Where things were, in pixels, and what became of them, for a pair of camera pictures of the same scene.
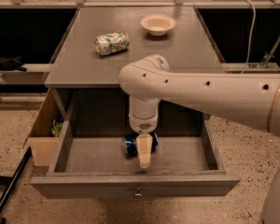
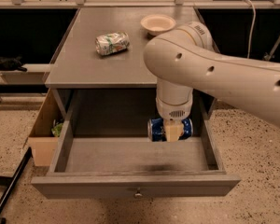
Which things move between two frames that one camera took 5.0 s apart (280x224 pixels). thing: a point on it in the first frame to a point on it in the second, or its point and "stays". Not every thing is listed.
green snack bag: [57, 129] stays
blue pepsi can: [130, 144] to [156, 130]
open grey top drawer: [99, 167] stays
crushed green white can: [111, 43] stays
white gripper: [145, 125] to [174, 112]
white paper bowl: [158, 24] stays
